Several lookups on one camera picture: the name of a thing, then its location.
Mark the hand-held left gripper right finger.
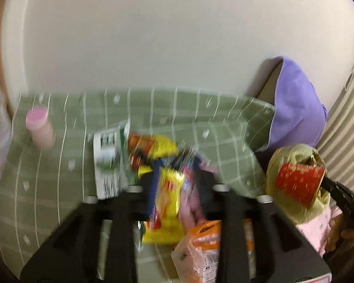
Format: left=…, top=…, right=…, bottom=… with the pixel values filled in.
left=193, top=158, right=333, bottom=283

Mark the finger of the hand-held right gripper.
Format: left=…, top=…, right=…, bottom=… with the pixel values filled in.
left=323, top=177, right=354, bottom=231

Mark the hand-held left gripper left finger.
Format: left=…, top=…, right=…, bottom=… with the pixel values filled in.
left=19, top=159, right=163, bottom=283

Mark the pink strip packet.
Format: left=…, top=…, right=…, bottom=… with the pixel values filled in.
left=180, top=180, right=207, bottom=227

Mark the red paper cup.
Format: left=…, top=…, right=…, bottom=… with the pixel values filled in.
left=275, top=162, right=326, bottom=207

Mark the green plastic bag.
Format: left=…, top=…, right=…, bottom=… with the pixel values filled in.
left=266, top=143, right=331, bottom=226

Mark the person's right hand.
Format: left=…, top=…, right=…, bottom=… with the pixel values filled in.
left=326, top=214, right=354, bottom=252

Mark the orange and yellow snack packet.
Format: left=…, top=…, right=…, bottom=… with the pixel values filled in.
left=127, top=134, right=179, bottom=177

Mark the pink printed clothing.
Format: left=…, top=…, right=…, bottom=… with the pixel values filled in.
left=295, top=206, right=343, bottom=257

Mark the green and white carton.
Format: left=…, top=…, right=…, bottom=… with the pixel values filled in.
left=93, top=121, right=133, bottom=199

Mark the striped curtain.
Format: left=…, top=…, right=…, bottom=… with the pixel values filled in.
left=316, top=44, right=354, bottom=195

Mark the orange snack bag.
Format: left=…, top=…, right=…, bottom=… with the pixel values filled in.
left=170, top=220, right=256, bottom=283

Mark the green checked blanket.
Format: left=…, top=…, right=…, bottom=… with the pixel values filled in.
left=0, top=87, right=276, bottom=283

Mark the purple cloth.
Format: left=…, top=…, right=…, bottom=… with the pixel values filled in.
left=268, top=56, right=328, bottom=151

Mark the pink bottle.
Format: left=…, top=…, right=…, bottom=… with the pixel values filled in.
left=25, top=108, right=56, bottom=149

